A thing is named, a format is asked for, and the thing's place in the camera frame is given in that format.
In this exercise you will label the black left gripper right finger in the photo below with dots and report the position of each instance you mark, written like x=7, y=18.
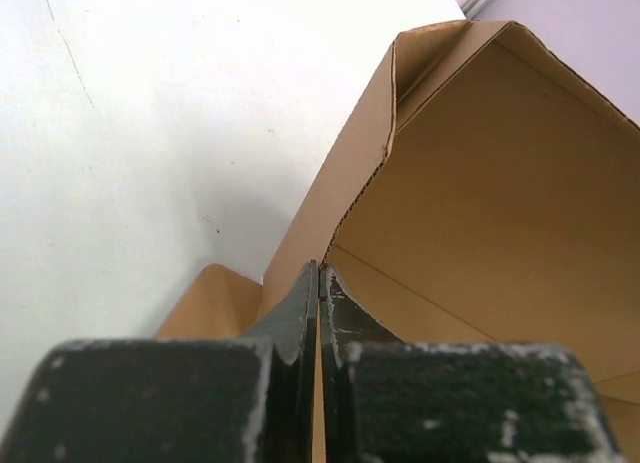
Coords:
x=388, y=400

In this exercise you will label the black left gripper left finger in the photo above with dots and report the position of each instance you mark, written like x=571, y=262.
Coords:
x=243, y=399

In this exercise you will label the brown cardboard box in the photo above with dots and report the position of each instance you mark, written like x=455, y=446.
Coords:
x=479, y=190

